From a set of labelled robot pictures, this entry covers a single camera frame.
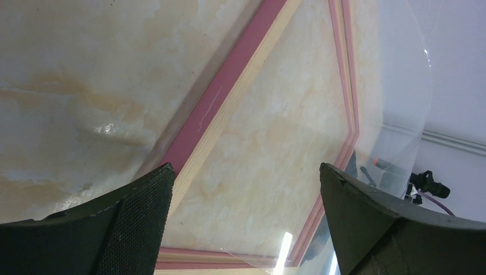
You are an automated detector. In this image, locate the clear acrylic sheet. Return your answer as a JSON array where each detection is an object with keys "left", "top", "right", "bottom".
[{"left": 220, "top": 1, "right": 432, "bottom": 274}]

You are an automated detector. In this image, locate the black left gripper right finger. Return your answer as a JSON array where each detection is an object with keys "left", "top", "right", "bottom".
[{"left": 319, "top": 163, "right": 485, "bottom": 274}]

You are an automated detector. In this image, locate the pink wooden picture frame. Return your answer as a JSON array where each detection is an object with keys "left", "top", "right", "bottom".
[{"left": 155, "top": 1, "right": 359, "bottom": 274}]

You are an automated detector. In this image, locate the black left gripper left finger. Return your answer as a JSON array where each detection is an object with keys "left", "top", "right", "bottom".
[{"left": 1, "top": 163, "right": 175, "bottom": 274}]

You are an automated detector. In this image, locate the black microphone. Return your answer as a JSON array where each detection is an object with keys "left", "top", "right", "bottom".
[{"left": 372, "top": 157, "right": 451, "bottom": 206}]

